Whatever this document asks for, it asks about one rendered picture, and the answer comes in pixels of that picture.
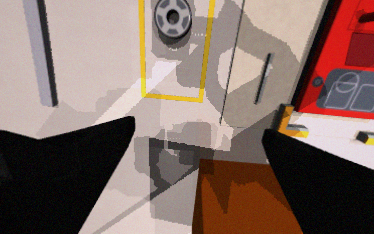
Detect yellow tape border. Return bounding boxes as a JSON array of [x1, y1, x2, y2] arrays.
[[138, 0, 215, 103]]

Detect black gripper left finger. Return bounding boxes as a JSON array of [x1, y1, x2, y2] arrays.
[[0, 116, 136, 234]]

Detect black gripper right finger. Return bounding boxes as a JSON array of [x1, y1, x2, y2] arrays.
[[261, 129, 374, 234]]

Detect black and grey wheel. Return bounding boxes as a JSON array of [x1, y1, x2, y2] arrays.
[[154, 0, 192, 39]]

